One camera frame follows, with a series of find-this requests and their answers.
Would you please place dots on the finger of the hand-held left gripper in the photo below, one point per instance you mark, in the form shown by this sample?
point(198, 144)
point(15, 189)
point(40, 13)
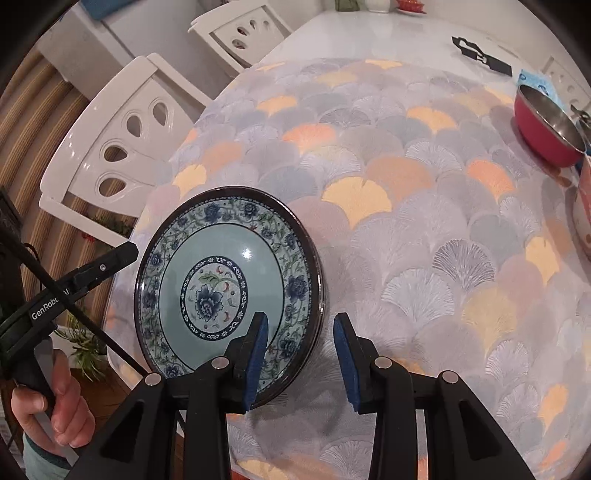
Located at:
point(111, 263)

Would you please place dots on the blue refrigerator cover cloth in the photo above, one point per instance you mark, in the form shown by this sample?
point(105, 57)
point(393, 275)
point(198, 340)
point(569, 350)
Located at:
point(104, 7)

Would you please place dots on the white vase with blue flowers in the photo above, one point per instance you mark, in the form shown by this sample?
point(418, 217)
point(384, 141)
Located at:
point(376, 4)

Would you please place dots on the white refrigerator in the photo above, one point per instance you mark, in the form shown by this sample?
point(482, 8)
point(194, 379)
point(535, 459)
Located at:
point(115, 37)

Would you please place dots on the white dining chair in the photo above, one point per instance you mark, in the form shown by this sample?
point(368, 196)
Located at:
point(568, 76)
point(92, 138)
point(221, 37)

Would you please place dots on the blue tissue packet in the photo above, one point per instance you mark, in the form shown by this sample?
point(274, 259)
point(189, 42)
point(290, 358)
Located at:
point(551, 90)

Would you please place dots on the red lidded pot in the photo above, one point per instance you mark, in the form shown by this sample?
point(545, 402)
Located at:
point(411, 5)

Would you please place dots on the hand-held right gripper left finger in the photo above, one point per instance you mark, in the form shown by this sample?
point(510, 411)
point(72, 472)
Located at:
point(256, 362)

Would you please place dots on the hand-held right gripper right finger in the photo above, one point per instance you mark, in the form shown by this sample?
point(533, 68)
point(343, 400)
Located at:
point(344, 362)

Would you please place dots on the person's left hand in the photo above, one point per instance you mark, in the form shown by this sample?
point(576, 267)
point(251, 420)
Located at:
point(69, 410)

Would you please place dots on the fan-patterned tablecloth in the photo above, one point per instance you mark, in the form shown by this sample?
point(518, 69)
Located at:
point(415, 230)

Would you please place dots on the red steel bowl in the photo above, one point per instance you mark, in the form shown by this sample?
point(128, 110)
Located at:
point(535, 124)

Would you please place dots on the blue floral plate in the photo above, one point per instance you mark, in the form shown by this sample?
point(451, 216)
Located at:
point(221, 249)

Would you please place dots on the pink patterned bowl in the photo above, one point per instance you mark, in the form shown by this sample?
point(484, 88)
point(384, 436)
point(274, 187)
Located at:
point(585, 203)

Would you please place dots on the black plastic frame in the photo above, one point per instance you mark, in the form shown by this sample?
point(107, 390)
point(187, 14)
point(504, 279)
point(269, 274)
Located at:
point(498, 67)

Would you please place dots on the glass vase with green branches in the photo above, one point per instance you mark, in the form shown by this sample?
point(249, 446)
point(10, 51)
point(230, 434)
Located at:
point(346, 4)

